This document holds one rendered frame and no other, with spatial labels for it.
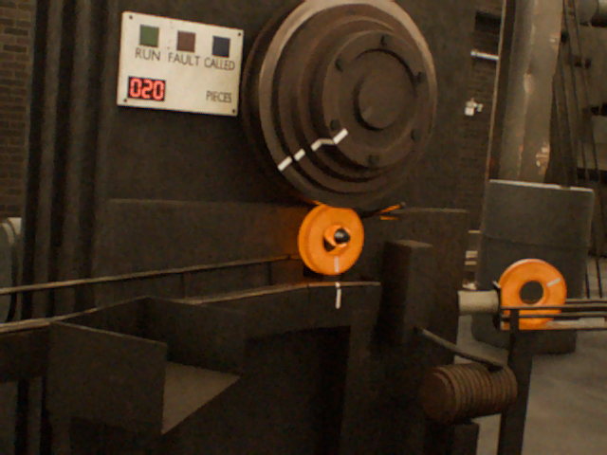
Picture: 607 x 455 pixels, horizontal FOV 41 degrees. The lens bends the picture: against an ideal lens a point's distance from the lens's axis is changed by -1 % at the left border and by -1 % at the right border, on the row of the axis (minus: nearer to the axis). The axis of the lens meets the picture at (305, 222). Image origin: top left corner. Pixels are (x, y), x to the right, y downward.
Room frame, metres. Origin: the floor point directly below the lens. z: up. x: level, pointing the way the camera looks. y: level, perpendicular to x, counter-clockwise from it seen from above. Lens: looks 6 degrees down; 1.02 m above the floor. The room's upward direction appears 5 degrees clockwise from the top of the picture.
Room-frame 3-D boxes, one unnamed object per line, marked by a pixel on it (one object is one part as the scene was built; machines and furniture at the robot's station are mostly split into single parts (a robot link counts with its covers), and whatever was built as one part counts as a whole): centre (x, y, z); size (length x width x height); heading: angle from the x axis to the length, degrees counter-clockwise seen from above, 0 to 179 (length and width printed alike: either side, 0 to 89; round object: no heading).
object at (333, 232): (1.81, -0.04, 0.82); 0.17 x 0.04 x 0.04; 34
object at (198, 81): (1.68, 0.28, 1.15); 0.26 x 0.02 x 0.18; 124
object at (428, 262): (1.92, -0.25, 0.68); 0.11 x 0.08 x 0.24; 34
